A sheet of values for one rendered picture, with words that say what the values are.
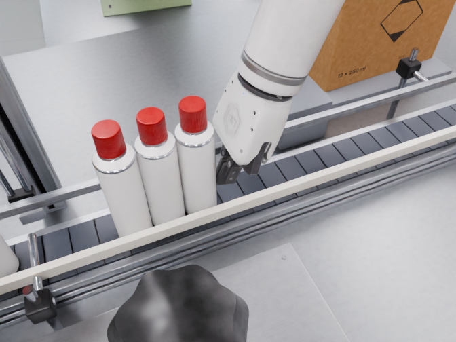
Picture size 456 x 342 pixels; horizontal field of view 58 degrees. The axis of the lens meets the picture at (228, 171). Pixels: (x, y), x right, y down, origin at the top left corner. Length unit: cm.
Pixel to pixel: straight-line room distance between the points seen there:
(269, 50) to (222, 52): 59
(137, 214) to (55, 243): 15
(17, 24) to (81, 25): 199
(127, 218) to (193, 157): 12
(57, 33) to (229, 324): 106
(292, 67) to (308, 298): 30
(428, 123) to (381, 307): 37
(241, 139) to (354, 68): 46
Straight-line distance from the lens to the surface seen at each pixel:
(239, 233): 65
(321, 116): 69
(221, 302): 24
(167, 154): 50
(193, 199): 59
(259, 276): 59
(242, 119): 52
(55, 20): 129
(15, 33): 311
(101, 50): 112
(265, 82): 48
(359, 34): 89
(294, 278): 59
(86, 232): 65
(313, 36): 47
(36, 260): 62
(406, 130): 83
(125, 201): 54
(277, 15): 46
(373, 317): 65
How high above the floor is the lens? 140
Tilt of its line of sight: 48 degrees down
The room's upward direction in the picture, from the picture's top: straight up
